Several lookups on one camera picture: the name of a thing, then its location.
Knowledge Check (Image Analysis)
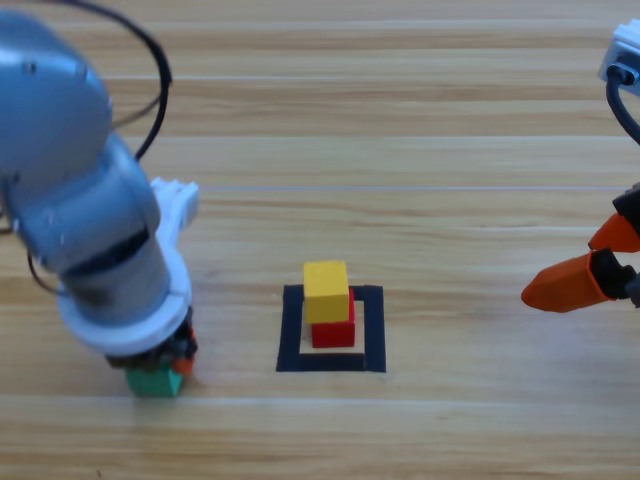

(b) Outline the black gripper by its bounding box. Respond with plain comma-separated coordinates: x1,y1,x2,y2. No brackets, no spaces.
520,182,640,315
104,308,198,377

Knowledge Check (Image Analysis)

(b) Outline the green wooden cube block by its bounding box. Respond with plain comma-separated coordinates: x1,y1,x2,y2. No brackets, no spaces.
124,363,184,400

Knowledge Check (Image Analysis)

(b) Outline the red wooden cube block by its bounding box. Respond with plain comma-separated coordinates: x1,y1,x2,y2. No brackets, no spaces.
310,286,358,350

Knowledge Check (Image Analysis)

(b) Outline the yellow wooden cube block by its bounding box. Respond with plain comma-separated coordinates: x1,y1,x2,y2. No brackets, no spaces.
302,259,350,325

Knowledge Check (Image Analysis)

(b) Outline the black tape rectangle outline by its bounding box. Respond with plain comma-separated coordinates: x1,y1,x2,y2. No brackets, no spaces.
275,284,388,374

